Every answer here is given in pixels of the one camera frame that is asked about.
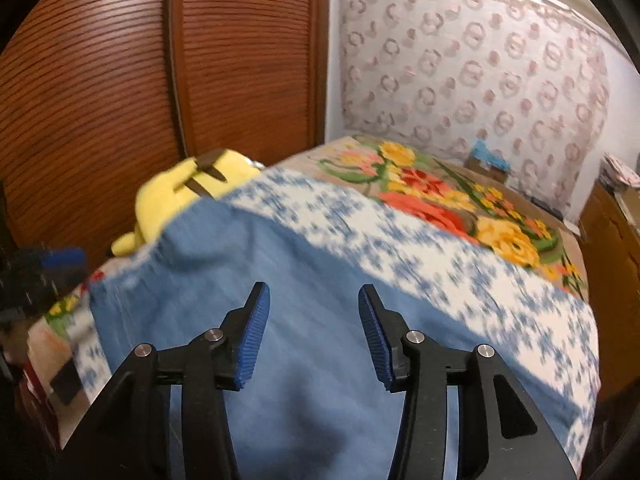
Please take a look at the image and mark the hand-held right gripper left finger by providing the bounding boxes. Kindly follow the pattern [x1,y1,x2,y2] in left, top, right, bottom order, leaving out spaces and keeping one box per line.
[65,281,272,480]

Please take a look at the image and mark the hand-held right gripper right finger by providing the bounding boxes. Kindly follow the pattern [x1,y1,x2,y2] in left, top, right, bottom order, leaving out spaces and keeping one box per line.
[358,283,578,480]

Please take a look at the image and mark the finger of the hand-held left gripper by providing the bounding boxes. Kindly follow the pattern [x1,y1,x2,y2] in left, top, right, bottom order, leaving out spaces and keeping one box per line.
[20,247,86,273]

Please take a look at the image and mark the blue denim pants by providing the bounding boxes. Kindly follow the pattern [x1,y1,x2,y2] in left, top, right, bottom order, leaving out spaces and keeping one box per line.
[90,202,501,480]

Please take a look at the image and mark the yellow plush toy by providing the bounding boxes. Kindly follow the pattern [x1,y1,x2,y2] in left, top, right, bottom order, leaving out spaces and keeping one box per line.
[111,148,263,257]

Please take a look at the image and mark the white sheet with blue flowers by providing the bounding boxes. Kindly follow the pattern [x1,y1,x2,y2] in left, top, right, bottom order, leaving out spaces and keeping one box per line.
[75,167,601,476]

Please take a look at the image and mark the floral blanket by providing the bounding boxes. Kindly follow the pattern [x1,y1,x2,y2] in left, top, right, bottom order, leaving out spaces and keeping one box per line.
[27,135,588,411]

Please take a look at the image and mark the brown louvred wooden wardrobe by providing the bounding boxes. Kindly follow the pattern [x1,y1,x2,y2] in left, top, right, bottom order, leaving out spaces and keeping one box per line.
[0,0,332,281]

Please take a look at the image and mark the blue box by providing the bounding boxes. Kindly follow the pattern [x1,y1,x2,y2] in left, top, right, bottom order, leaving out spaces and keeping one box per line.
[467,139,512,182]

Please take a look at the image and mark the wooden sideboard cabinet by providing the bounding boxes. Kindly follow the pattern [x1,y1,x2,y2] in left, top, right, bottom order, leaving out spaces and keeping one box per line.
[579,182,640,396]

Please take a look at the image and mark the circle-patterned sheer curtain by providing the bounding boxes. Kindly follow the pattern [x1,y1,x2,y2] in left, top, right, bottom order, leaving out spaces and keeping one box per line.
[332,0,612,221]

